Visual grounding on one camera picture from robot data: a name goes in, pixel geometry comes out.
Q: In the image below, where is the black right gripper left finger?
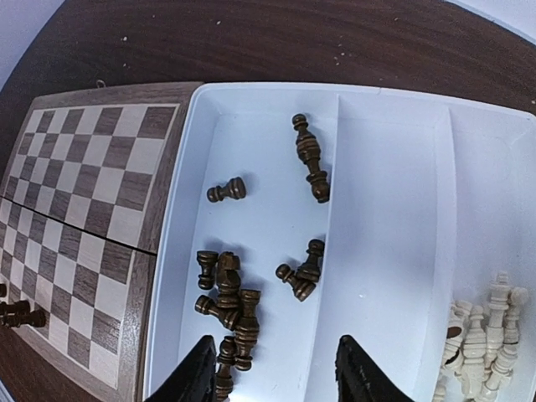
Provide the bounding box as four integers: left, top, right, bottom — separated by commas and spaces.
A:
146, 335, 216, 402

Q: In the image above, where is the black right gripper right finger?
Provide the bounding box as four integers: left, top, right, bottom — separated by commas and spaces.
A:
335, 335, 411, 402

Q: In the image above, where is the dark chess piece crossing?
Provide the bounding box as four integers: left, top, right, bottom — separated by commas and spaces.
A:
215, 336, 237, 401

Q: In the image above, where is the dark chess pawn pile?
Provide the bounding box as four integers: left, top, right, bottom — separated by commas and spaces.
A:
194, 295, 241, 331

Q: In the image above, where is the dark chess bishop lower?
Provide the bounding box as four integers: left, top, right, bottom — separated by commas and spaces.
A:
234, 289, 261, 371

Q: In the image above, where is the dark chess piece by divider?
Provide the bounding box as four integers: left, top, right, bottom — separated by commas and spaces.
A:
276, 264, 316, 302

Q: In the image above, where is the dark chess knight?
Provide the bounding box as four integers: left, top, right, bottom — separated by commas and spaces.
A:
216, 251, 241, 309

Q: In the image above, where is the dark chess rook small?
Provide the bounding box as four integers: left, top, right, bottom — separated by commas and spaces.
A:
196, 250, 219, 291

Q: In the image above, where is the pile of white chess pieces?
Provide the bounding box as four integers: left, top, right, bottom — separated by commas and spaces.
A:
432, 271, 529, 401

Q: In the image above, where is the wooden chess board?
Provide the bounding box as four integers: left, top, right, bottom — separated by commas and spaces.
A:
1, 82, 198, 401

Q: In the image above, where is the white plastic divided tray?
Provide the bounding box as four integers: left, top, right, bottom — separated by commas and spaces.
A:
143, 83, 535, 401

